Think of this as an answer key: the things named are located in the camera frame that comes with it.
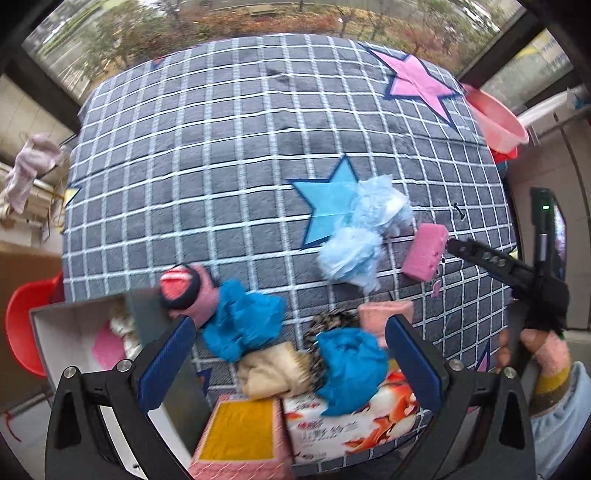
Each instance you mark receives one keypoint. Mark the leopard print cloth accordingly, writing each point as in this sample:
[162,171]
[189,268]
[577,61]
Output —
[330,323]

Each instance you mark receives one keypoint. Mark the pink sponge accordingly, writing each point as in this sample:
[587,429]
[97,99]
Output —
[378,314]
[425,251]

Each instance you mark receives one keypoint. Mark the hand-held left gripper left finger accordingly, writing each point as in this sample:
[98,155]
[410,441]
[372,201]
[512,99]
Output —
[168,364]

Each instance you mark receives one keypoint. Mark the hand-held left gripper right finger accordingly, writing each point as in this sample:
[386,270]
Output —
[411,364]

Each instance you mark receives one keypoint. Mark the light blue mesh cloth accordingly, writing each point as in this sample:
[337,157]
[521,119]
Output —
[351,256]

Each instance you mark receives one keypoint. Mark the white drying rack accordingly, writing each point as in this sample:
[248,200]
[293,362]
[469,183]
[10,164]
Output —
[37,203]

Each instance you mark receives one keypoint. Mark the white and blue cloth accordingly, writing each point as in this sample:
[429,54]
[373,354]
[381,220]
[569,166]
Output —
[383,203]

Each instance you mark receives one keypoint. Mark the cream fuzzy cloth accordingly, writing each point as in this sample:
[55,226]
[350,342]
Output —
[121,323]

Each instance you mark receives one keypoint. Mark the white tissue pack orange print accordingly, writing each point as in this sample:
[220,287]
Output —
[369,431]

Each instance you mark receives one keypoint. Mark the person's right hand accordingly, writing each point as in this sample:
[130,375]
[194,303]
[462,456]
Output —
[504,346]

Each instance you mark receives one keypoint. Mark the white metal bar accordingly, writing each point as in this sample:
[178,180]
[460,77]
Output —
[545,110]

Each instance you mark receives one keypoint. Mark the pink tissue pack yellow label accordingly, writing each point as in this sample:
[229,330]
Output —
[240,434]

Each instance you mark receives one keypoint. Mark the beige cloth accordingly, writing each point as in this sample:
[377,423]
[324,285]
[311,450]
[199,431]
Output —
[270,374]

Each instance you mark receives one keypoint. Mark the white grey storage box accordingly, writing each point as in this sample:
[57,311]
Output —
[60,332]

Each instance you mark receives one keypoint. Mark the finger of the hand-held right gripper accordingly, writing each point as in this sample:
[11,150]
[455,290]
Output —
[485,258]

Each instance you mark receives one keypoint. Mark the grey checked star blanket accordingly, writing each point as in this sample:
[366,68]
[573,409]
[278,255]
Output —
[231,138]

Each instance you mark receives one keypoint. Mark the pink plastic basin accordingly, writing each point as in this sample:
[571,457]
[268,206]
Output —
[498,120]

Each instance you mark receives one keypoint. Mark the red plastic basin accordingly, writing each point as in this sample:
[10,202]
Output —
[503,156]

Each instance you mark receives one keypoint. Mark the pink hanging cloth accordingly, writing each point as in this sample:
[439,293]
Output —
[30,166]

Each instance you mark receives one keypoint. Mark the red plastic stool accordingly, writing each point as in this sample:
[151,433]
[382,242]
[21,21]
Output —
[27,323]

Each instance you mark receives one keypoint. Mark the pink striped knit sock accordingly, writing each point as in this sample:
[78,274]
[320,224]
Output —
[184,290]

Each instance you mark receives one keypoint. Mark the pink cloth in box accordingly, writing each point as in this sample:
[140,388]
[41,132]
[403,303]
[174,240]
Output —
[107,348]

